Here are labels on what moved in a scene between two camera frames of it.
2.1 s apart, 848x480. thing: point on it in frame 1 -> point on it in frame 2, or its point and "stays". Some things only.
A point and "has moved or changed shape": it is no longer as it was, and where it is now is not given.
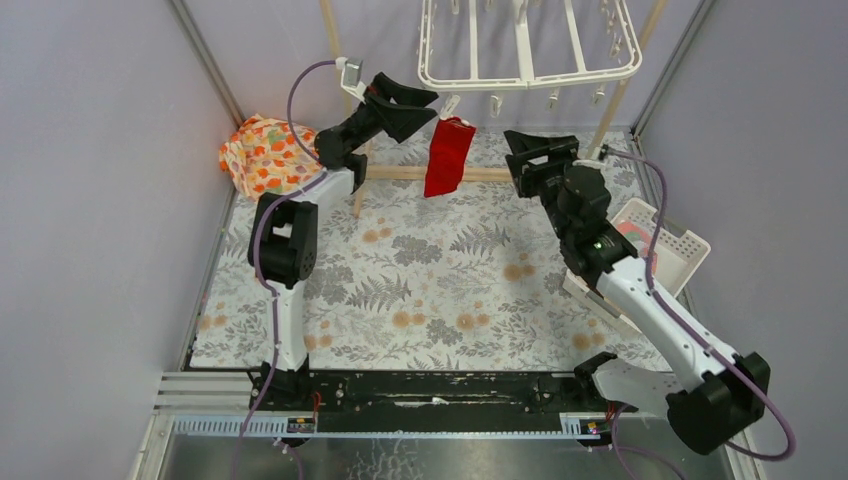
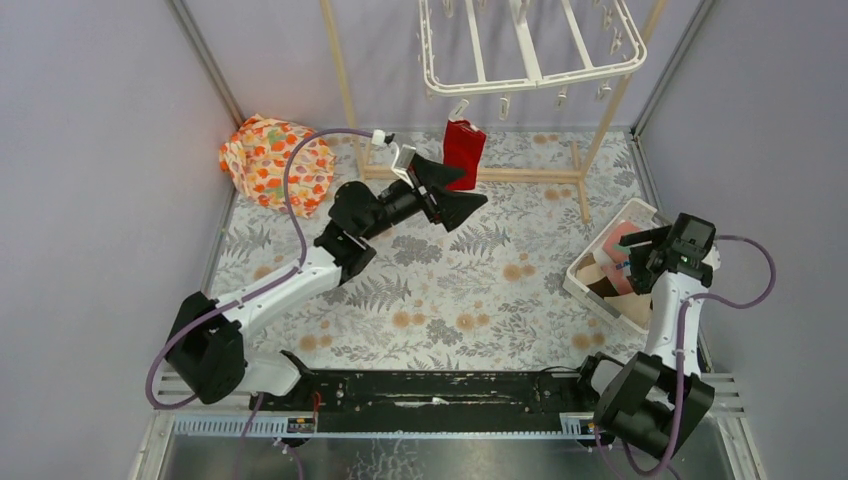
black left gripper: (379, 106) -> (428, 196)
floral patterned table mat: (472, 279) stays
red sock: (450, 143) has moved or changed shape
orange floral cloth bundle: (261, 155) stays
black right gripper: (561, 152) -> (640, 279)
